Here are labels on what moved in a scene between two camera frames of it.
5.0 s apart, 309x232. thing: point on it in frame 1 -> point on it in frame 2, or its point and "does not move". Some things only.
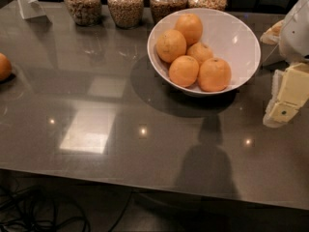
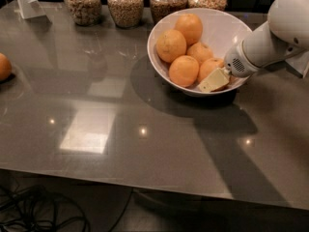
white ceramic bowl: x=230 y=38 does not move
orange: x=5 y=68 does not move
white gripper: x=295 y=38 -> x=235 y=62
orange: x=183 y=71 does not move
